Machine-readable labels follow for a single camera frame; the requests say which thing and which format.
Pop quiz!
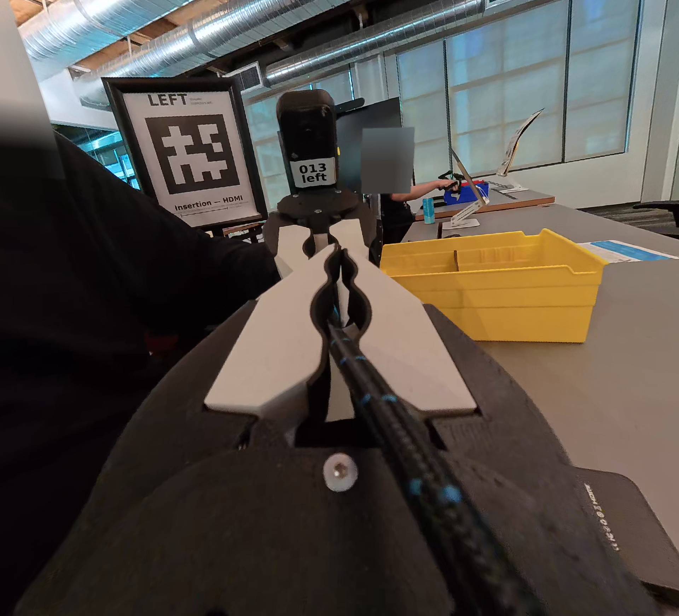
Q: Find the blue paper sheet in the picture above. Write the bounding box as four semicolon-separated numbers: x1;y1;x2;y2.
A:
577;240;679;263

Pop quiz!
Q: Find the black office chair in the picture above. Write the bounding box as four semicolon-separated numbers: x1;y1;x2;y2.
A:
634;200;679;239

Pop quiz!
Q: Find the framed marker sign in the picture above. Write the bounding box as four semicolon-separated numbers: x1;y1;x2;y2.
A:
102;76;268;229

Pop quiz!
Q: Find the white curved holder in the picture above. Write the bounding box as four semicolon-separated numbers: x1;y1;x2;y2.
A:
491;108;546;193

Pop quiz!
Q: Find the person's left forearm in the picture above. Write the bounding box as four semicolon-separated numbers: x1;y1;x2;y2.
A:
53;134;282;362

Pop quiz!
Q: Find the small white ceiling vent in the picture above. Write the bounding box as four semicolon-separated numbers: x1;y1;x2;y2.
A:
228;62;264;93

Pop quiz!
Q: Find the person's black clothing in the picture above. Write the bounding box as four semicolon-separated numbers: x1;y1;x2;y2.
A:
0;149;186;616

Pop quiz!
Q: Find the black adapter hub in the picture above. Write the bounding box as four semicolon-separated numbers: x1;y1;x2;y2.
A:
575;468;679;596

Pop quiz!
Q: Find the yellow plastic bin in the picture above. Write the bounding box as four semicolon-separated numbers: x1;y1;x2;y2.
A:
379;230;608;344

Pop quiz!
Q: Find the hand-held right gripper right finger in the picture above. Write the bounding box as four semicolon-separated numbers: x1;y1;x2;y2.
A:
342;249;479;413

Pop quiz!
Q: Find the black braided hdmi cable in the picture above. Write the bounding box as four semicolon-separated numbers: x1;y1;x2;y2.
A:
325;303;550;616

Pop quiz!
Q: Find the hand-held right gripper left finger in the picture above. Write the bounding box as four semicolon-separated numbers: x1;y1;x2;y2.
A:
203;244;341;446

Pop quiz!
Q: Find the blue plastic bin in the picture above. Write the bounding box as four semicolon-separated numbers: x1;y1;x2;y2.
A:
443;180;490;205

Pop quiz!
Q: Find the silver tilted stand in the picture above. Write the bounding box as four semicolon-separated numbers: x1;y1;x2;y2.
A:
442;148;490;230

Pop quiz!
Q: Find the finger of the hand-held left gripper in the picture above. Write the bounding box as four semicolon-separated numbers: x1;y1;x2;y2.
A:
275;225;315;278
329;220;369;259

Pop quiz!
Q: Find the wooden table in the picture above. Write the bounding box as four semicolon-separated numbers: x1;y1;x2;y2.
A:
414;187;556;223

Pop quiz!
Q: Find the frosted window wall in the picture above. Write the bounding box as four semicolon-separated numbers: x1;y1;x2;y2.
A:
246;0;653;198

